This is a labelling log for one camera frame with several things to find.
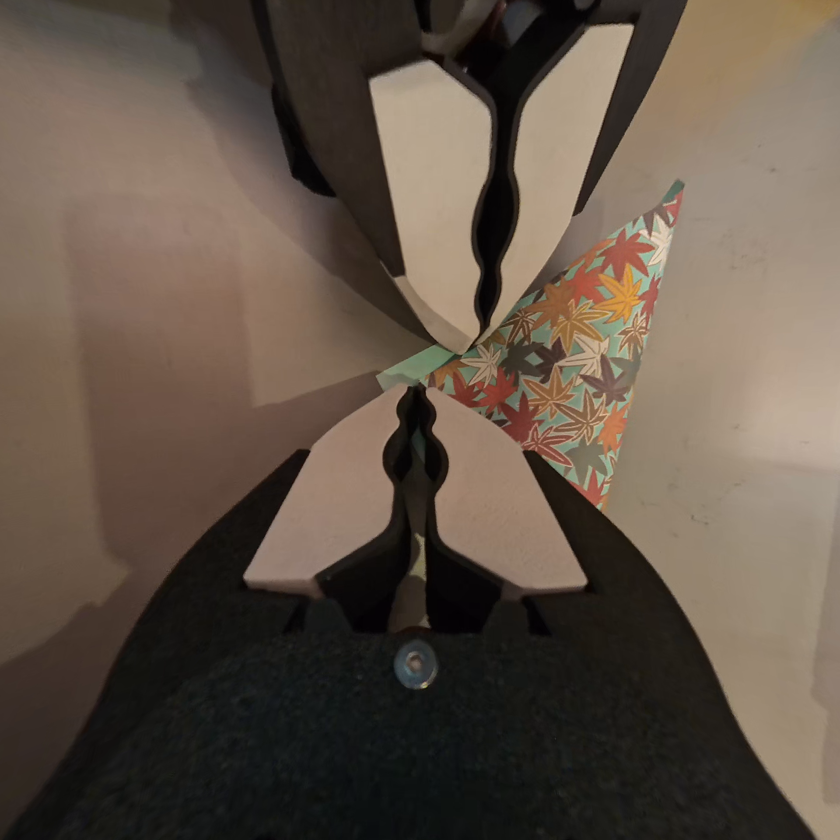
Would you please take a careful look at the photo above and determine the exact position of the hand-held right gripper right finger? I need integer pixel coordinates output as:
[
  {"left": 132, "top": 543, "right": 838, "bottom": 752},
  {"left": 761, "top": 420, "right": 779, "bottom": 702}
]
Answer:
[{"left": 417, "top": 387, "right": 589, "bottom": 635}]

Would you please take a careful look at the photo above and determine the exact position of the leaf-patterned teal origami paper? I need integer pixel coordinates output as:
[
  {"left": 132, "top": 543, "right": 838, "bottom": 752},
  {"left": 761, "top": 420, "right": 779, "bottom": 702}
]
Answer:
[{"left": 375, "top": 178, "right": 686, "bottom": 514}]

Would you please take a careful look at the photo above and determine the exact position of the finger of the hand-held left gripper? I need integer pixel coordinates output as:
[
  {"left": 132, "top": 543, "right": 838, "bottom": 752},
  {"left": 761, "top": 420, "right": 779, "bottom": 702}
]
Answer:
[
  {"left": 369, "top": 55, "right": 500, "bottom": 354},
  {"left": 486, "top": 20, "right": 637, "bottom": 333}
]

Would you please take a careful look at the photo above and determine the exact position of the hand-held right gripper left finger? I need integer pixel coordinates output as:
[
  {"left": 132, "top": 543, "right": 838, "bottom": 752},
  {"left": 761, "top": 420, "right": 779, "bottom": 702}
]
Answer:
[{"left": 241, "top": 387, "right": 421, "bottom": 635}]

